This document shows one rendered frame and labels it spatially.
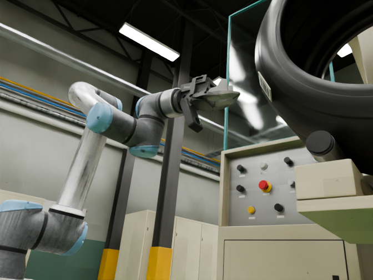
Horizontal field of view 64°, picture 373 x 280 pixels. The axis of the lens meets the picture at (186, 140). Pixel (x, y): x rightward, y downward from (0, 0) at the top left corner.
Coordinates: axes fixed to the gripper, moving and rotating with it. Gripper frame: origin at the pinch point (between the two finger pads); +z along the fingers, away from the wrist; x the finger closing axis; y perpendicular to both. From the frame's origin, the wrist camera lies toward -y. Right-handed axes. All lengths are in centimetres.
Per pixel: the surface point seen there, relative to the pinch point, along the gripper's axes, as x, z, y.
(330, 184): -11.7, 27.5, -27.4
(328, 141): -11.7, 27.1, -20.3
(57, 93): 262, -784, 310
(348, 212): -9.7, 29.6, -31.1
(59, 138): 301, -758, 182
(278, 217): 62, -11, -21
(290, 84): -11.5, 19.9, -7.5
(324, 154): -10.9, 26.3, -22.2
